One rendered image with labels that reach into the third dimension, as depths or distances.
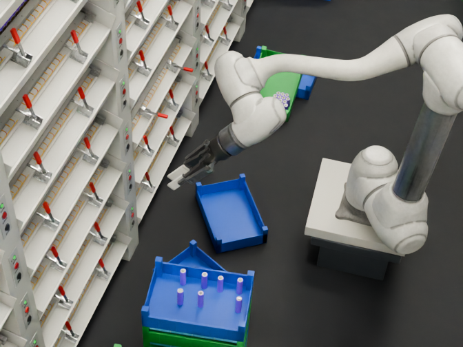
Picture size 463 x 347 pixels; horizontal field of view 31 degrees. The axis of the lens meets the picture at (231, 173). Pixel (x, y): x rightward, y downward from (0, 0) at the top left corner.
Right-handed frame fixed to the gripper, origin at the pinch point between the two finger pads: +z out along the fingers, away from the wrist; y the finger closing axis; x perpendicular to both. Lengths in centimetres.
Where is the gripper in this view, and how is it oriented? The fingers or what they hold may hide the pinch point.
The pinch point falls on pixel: (178, 177)
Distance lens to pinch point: 260.9
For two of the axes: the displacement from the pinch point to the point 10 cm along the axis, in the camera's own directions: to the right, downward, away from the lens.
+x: -6.6, -5.1, -5.6
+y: -0.6, -7.0, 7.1
